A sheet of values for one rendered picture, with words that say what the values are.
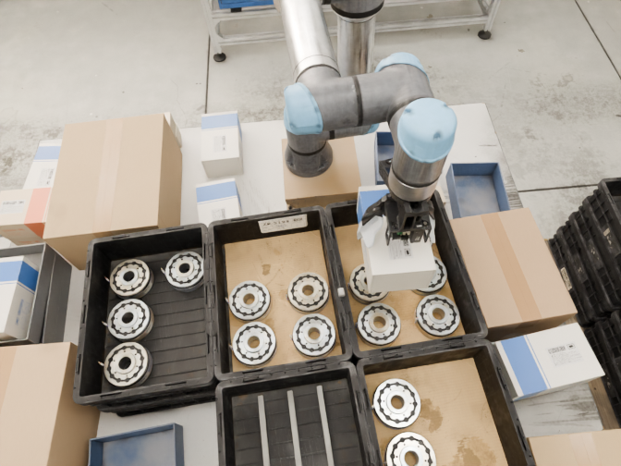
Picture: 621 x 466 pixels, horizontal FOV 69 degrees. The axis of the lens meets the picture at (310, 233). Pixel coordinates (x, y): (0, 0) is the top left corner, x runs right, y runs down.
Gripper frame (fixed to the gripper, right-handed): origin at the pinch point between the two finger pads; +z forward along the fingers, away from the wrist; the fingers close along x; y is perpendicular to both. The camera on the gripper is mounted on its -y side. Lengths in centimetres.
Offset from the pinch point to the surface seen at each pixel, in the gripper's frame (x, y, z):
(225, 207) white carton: -41, -30, 32
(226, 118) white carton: -41, -65, 32
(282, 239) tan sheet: -24.4, -15.4, 28.0
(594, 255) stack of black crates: 85, -21, 71
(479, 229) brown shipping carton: 27.6, -11.9, 24.8
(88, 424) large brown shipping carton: -74, 27, 35
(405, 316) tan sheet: 4.9, 8.9, 27.7
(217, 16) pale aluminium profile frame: -58, -191, 83
